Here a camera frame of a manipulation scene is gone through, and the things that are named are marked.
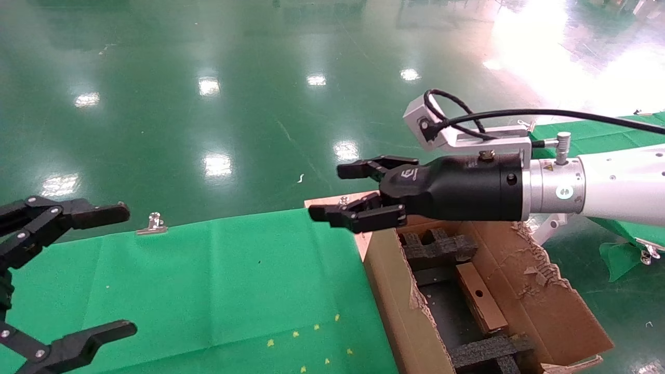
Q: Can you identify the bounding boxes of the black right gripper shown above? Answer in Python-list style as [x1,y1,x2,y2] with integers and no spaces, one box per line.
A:
[308,153,523,234]

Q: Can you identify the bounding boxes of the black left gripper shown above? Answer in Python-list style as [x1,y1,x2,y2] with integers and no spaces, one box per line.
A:
[0,196,139,374]

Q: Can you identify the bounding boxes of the long cardboard box with hole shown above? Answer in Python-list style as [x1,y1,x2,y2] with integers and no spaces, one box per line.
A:
[456,262,509,336]

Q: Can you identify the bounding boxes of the open brown cardboard carton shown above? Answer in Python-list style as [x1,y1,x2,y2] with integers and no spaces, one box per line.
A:
[363,218,615,374]

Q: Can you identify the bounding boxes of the black foam insert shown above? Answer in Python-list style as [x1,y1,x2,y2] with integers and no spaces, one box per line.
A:
[399,228,480,262]
[448,334,536,374]

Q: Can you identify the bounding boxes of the green table cloth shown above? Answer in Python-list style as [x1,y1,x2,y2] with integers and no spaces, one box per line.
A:
[529,112,665,284]
[0,208,400,374]

